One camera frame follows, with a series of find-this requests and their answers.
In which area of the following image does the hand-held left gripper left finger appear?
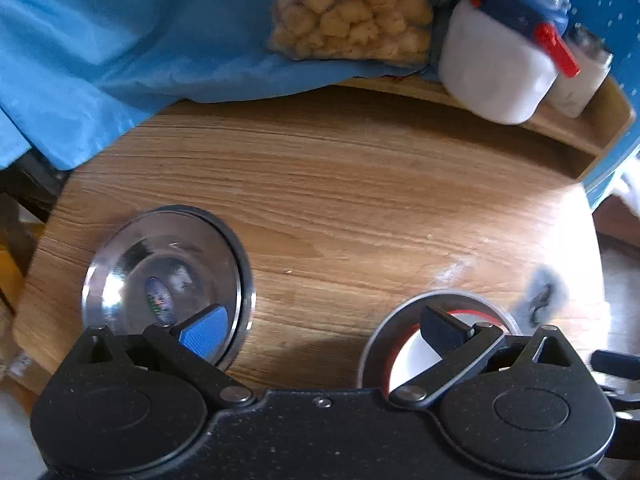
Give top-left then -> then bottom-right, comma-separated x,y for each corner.
65,304 -> 256,407

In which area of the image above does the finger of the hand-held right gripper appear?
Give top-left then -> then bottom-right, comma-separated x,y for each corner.
590,351 -> 640,377

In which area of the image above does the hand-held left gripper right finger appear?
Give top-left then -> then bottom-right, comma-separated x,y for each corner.
389,305 -> 577,408

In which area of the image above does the white bowl with red rim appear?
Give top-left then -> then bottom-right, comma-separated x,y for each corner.
387,310 -> 506,396

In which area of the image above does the steel bowl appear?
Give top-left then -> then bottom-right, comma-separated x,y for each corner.
359,290 -> 523,401

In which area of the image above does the steel plate with sticker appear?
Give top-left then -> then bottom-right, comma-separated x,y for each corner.
82,205 -> 257,376

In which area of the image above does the wooden tray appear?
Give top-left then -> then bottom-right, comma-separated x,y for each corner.
320,72 -> 637,181

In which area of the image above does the white container with blue lid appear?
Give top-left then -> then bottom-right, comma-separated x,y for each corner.
439,0 -> 582,125

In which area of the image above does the small white jar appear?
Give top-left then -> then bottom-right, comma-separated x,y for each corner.
547,24 -> 615,120

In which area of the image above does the blue cloth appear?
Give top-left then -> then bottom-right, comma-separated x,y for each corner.
0,0 -> 473,171

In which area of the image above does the clear bag of fried snacks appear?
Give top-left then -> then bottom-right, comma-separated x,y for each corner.
267,0 -> 436,68

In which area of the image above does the blue perforated chair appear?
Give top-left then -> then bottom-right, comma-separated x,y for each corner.
560,0 -> 640,211

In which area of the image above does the black metal frame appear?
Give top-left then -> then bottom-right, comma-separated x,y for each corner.
0,152 -> 68,221

